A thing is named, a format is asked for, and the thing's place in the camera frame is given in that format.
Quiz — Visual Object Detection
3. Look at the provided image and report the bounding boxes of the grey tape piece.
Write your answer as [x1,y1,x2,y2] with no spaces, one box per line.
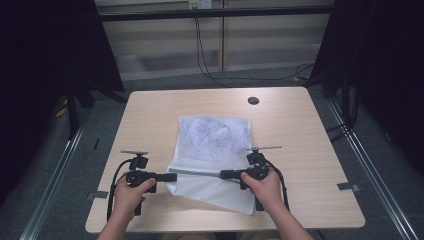
[336,181,361,193]
[86,190,110,201]

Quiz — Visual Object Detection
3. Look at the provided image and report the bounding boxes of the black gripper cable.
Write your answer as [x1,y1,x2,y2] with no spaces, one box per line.
[106,158,135,222]
[265,159,291,212]

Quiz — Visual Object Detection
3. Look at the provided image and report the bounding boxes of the person's left hand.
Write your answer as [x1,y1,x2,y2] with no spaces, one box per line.
[113,177,157,219]

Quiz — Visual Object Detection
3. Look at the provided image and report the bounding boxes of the black horizontal bar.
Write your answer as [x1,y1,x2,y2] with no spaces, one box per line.
[99,5,335,23]

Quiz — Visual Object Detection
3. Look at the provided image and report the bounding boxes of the yellow item on floor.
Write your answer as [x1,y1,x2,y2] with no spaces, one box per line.
[53,95,68,118]

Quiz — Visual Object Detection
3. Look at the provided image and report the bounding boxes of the black metal stand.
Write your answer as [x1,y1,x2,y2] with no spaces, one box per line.
[301,64,354,133]
[64,78,128,140]

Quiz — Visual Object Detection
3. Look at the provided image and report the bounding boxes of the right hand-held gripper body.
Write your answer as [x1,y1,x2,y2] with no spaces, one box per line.
[239,145,283,212]

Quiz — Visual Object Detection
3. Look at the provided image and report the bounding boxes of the white mesh laundry bag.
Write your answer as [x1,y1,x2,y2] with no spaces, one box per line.
[165,114,257,216]

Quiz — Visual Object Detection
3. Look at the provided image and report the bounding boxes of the white wall socket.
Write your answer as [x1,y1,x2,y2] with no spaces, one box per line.
[188,0,214,10]

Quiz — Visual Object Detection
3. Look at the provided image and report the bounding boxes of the person's right hand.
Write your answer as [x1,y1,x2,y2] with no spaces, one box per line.
[240,167,285,212]

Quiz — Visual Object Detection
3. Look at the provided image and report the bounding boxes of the black curtain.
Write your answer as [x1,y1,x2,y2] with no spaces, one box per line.
[311,0,424,176]
[0,0,125,204]

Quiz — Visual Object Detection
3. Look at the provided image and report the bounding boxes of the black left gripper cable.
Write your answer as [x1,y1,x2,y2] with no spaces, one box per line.
[106,158,135,222]

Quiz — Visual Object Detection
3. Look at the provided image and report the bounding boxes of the aluminium floor rail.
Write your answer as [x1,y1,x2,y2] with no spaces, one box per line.
[327,97,422,240]
[19,108,93,240]

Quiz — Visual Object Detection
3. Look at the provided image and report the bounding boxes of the black wall cable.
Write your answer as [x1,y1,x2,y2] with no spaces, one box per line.
[194,15,315,89]

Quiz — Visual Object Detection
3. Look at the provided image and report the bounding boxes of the black floor cables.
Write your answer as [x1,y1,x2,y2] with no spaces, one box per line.
[325,94,361,144]

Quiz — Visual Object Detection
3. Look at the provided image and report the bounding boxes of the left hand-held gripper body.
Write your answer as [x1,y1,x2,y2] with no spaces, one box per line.
[120,150,158,217]

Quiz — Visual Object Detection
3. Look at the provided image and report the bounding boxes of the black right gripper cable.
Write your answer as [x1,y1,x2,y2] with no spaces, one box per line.
[265,159,291,212]

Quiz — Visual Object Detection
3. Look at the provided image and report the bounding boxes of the pale cloth with dark lines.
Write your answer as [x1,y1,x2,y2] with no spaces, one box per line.
[185,116,250,152]

